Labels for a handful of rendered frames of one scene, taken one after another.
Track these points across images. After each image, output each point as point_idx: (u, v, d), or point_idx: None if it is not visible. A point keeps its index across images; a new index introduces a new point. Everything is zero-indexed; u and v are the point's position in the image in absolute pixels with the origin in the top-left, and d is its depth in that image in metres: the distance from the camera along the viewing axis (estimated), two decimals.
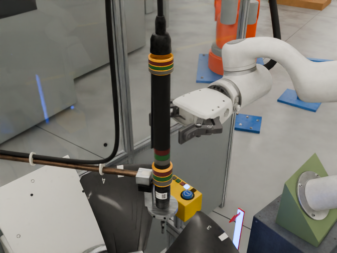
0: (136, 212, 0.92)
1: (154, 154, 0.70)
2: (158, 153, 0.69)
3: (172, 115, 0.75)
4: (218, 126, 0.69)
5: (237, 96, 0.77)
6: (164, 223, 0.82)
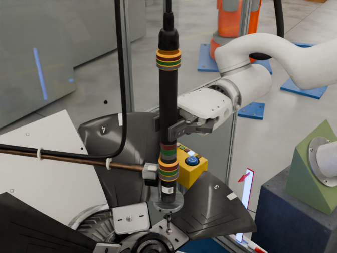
0: (139, 161, 0.85)
1: (161, 148, 0.72)
2: (164, 148, 0.71)
3: None
4: (209, 125, 0.69)
5: (237, 96, 0.77)
6: (169, 217, 0.83)
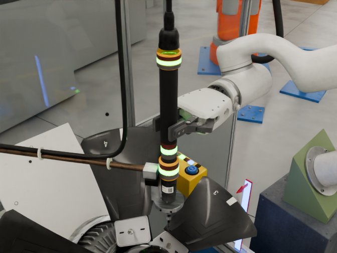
0: (140, 175, 0.87)
1: (161, 148, 0.72)
2: (165, 147, 0.71)
3: None
4: (209, 125, 0.69)
5: (237, 96, 0.77)
6: (167, 215, 0.84)
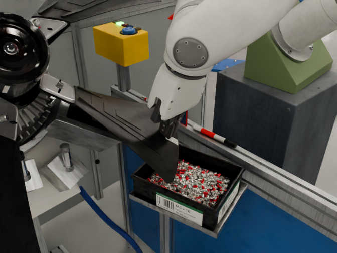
0: None
1: None
2: None
3: None
4: None
5: None
6: None
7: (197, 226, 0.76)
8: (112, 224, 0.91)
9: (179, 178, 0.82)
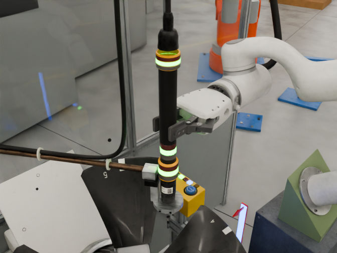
0: None
1: (161, 148, 0.71)
2: (164, 148, 0.71)
3: None
4: (209, 125, 0.69)
5: (236, 96, 0.77)
6: (166, 216, 0.84)
7: None
8: None
9: None
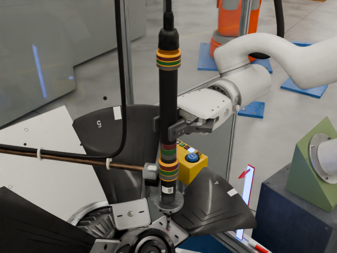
0: (214, 216, 0.92)
1: (161, 148, 0.72)
2: (164, 148, 0.71)
3: None
4: (209, 125, 0.69)
5: (236, 96, 0.77)
6: (167, 217, 0.83)
7: None
8: None
9: None
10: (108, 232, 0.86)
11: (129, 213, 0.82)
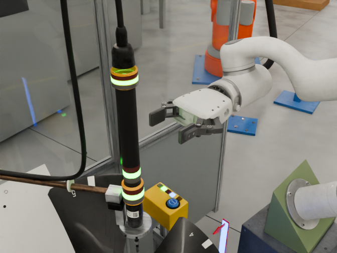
0: None
1: (123, 171, 0.66)
2: (126, 171, 0.65)
3: (172, 115, 0.75)
4: (218, 126, 0.69)
5: (237, 96, 0.77)
6: (134, 241, 0.78)
7: None
8: None
9: None
10: None
11: None
